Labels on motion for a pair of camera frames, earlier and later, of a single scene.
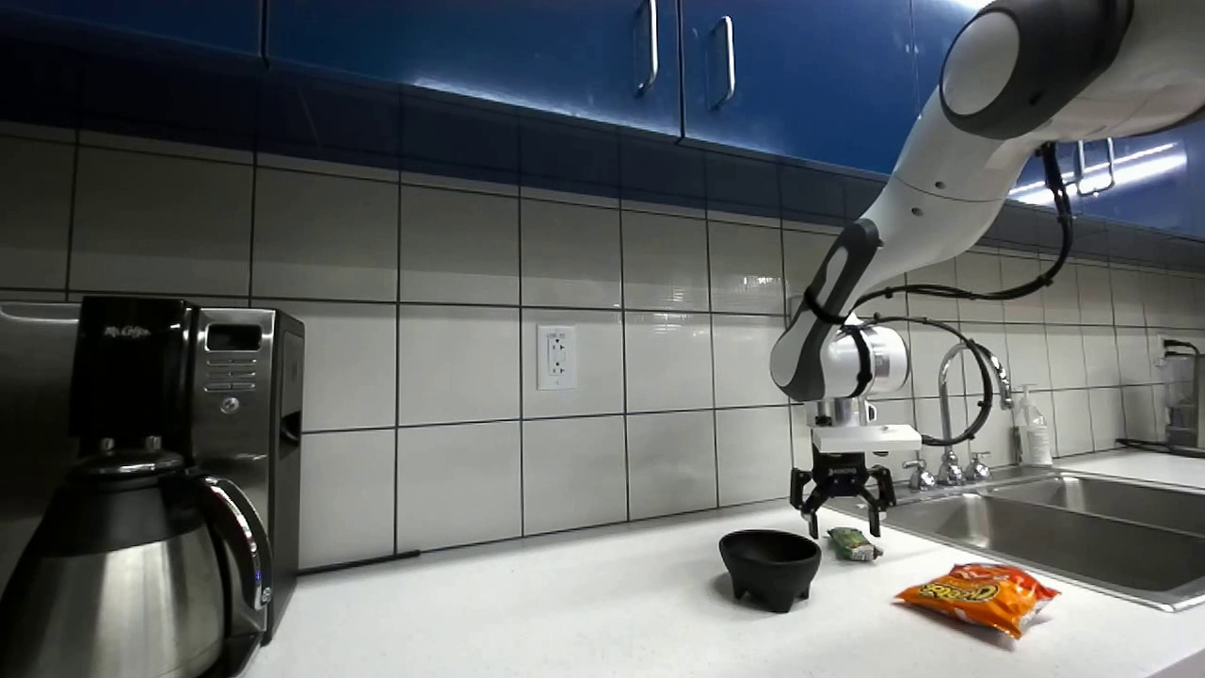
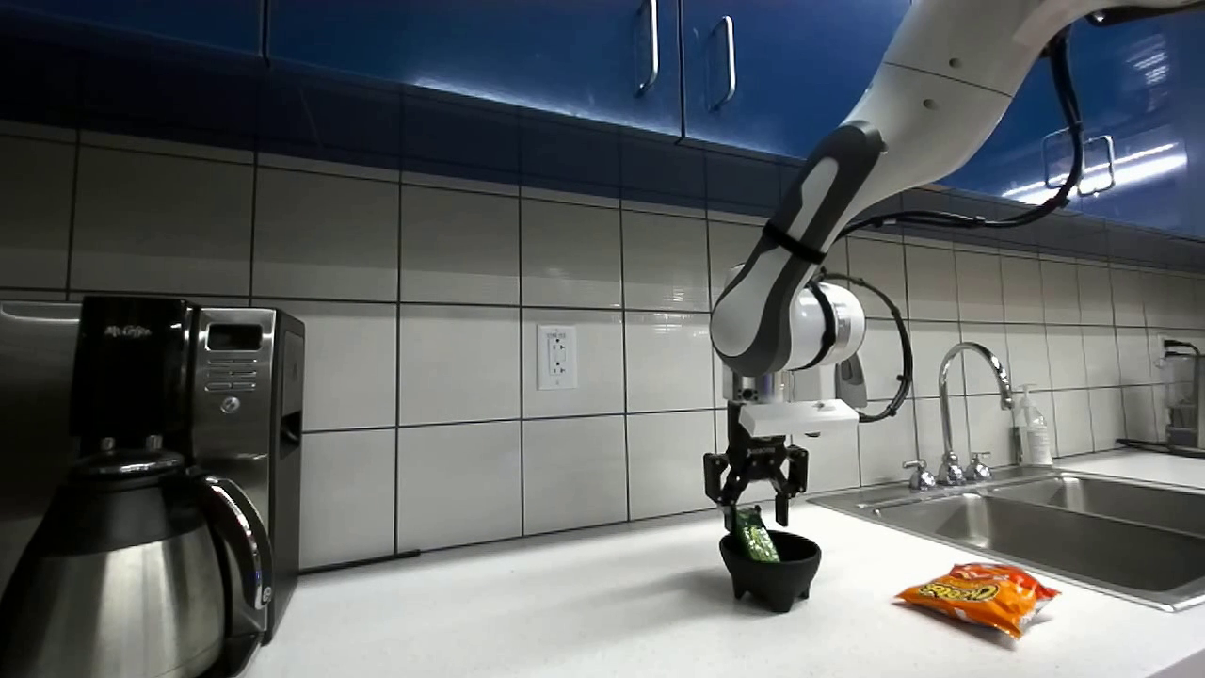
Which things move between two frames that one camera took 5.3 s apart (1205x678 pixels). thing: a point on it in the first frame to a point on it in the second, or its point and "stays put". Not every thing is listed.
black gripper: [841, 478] to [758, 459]
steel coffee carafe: [140, 572] stays put
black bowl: [765, 568] stays put
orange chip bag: [986, 596] stays put
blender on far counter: [1182, 396] stays put
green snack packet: [851, 543] to [754, 535]
